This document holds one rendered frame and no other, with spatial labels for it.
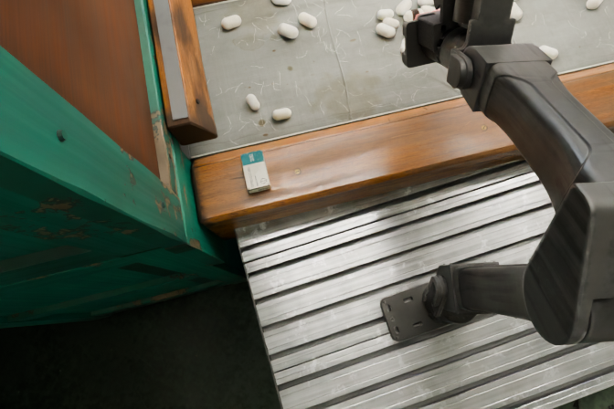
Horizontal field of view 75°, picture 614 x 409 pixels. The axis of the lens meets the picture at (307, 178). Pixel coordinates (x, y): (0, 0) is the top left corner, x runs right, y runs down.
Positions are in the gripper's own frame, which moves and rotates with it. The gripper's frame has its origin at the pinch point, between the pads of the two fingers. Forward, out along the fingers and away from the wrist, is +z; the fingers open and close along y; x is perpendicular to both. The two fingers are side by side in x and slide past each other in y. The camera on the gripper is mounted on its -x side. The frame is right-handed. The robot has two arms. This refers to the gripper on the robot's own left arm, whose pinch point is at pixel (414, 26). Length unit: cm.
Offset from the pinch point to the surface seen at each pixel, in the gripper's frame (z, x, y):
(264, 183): -12.6, 14.8, 29.4
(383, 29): 7.3, 1.3, 2.8
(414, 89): -0.6, 10.4, 0.4
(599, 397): -13, 118, -53
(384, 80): 1.6, 8.6, 5.0
